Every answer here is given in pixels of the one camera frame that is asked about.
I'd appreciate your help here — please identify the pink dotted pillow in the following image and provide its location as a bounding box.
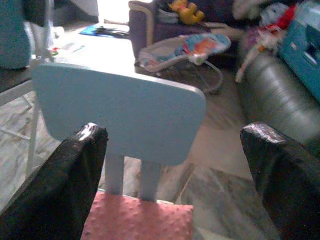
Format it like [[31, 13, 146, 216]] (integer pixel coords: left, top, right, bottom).
[[81, 191, 195, 240]]

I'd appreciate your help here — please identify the teal cardboard box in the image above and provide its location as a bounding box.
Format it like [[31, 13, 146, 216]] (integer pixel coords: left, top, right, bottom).
[[278, 2, 320, 103]]

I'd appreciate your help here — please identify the yellow plush toy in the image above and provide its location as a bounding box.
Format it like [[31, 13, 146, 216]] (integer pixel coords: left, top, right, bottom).
[[168, 0, 205, 25]]

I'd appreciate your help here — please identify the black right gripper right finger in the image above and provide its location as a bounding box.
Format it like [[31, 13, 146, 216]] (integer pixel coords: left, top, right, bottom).
[[240, 121, 320, 240]]

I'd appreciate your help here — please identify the light blue child chair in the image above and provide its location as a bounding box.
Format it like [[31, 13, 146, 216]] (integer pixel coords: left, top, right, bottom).
[[32, 62, 207, 202]]

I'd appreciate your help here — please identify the red and white plush toy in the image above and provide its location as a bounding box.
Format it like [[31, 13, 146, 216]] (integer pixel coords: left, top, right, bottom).
[[233, 0, 298, 83]]

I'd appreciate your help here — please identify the blue paper sheet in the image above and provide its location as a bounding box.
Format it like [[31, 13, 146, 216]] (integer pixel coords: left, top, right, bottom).
[[79, 24, 107, 36]]

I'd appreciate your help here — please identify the dark purple armchair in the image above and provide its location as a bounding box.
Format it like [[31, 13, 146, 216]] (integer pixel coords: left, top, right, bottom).
[[128, 0, 241, 63]]

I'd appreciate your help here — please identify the colourful baby bouncer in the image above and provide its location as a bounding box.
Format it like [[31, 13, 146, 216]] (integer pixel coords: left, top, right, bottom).
[[137, 33, 232, 96]]

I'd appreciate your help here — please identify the teal rounded chair back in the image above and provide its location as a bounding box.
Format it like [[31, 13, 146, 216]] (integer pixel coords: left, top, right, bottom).
[[0, 0, 33, 70]]

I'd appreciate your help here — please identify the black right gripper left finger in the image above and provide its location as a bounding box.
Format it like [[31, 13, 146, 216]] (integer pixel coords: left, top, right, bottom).
[[0, 122, 109, 240]]

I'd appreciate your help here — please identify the white table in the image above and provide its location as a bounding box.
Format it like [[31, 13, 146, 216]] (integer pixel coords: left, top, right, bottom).
[[0, 23, 137, 173]]

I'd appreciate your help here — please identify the grey-green leather sofa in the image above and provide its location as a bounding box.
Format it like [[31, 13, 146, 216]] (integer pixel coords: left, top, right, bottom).
[[239, 52, 320, 151]]

